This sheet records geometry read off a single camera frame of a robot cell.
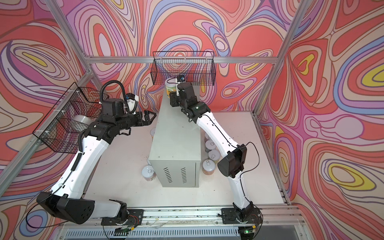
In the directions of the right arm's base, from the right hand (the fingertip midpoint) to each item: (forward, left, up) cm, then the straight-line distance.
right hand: (176, 97), depth 80 cm
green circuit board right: (-57, -34, -37) cm, 76 cm away
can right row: (-20, -21, -30) cm, 41 cm away
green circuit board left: (-56, +27, -36) cm, 72 cm away
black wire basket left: (-18, +55, -4) cm, 58 cm away
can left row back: (-2, +19, -29) cm, 35 cm away
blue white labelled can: (-30, +17, -30) cm, 46 cm away
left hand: (-12, +12, 0) cm, 17 cm away
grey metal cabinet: (-34, -1, -1) cm, 35 cm away
